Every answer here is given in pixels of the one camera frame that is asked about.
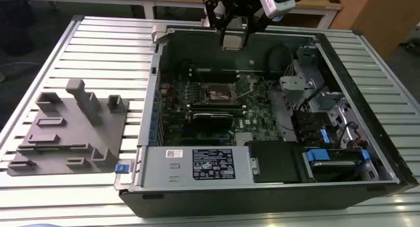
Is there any silver CPU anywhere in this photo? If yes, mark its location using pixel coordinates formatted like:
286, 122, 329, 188
222, 35, 244, 51

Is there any grey parts rack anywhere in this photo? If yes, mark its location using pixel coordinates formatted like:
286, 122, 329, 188
5, 79, 131, 176

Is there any wooden cabinet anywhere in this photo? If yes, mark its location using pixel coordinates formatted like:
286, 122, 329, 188
330, 0, 420, 58

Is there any metal drive cage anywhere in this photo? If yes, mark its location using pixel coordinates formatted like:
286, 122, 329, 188
281, 45, 333, 113

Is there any office chair base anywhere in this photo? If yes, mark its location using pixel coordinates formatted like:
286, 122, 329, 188
398, 25, 420, 52

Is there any hard disk in blue carrier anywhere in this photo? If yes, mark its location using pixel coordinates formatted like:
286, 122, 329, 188
303, 148, 372, 182

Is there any black PC case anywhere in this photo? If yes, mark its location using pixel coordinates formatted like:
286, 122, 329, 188
112, 24, 420, 219

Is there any green motherboard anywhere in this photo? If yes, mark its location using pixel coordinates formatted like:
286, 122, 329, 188
156, 69, 286, 147

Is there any CPU socket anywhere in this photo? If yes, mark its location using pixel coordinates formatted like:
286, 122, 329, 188
203, 82, 238, 105

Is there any black graphics card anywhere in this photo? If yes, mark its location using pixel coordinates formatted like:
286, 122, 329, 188
191, 111, 235, 140

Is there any silver metal bracket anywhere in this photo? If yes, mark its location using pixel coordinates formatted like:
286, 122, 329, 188
279, 76, 317, 91

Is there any grey power supply unit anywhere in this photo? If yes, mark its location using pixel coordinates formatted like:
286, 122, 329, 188
139, 145, 256, 187

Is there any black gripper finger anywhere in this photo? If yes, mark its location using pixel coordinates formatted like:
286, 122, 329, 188
242, 5, 267, 50
204, 0, 235, 50

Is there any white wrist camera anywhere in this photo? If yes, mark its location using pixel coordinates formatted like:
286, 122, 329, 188
258, 0, 298, 19

